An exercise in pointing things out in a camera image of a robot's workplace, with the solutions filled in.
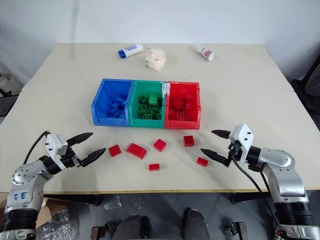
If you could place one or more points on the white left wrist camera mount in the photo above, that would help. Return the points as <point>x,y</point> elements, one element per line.
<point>55,145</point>

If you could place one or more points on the small red square brick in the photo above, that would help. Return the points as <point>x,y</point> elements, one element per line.
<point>189,140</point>
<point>160,145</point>
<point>115,150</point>

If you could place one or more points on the small clear plastic bag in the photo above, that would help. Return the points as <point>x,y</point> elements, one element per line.
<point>113,203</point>

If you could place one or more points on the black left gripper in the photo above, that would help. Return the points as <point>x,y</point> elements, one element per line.
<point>71,160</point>

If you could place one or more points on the light green brick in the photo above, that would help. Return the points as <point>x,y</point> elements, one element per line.
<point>153,98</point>

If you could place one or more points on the blue brick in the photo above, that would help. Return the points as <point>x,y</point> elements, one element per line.
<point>120,114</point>
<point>118,100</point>
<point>113,110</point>

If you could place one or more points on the white tube with blue cap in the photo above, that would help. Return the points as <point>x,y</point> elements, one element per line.
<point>131,50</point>

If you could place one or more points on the black chair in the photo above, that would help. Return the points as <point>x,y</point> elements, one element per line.
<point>307,85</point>

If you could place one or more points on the dark equipment beside table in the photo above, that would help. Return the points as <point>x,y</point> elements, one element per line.
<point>6,92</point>

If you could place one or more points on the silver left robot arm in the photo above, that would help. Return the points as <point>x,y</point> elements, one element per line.
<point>25,175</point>

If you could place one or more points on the small red flat brick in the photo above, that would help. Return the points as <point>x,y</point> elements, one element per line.
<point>202,161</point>
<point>154,167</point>

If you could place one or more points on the white bottle with red label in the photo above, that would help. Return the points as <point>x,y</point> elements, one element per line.
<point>204,52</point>

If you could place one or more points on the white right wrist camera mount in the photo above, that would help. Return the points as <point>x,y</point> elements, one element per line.
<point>242,140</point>

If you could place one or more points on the blue plastic bin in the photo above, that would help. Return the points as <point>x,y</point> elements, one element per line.
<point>102,110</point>

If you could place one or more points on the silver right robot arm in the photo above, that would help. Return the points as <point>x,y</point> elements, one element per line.
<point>285,180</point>

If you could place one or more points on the red plastic bin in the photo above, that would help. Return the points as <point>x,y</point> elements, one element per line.
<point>195,117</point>

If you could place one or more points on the dark green brick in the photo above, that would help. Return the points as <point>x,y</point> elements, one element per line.
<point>147,116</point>
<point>141,108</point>
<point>155,107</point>
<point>142,99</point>

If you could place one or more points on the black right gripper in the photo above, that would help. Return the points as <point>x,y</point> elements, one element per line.
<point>233,150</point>

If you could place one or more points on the green plastic bin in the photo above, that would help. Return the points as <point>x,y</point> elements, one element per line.
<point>136,122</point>

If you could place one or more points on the dark rounded shape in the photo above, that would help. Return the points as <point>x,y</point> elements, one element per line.
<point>196,223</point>
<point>132,228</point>

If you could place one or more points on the brown cardboard box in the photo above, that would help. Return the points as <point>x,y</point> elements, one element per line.
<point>51,210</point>

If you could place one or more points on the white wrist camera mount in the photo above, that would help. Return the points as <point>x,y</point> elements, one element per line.
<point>242,140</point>
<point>55,145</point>

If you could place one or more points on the white crumpled plastic bag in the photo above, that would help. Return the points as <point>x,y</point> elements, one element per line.
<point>155,59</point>

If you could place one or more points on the large red curved brick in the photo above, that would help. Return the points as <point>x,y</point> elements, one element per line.
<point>137,150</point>

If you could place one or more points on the dark metal bracket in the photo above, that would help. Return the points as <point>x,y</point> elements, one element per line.
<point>235,230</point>
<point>98,233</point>

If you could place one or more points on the black table frame bar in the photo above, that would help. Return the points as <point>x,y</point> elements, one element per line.
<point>250,197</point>
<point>72,199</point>

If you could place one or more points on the large clear plastic bag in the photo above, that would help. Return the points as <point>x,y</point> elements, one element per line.
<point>56,226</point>

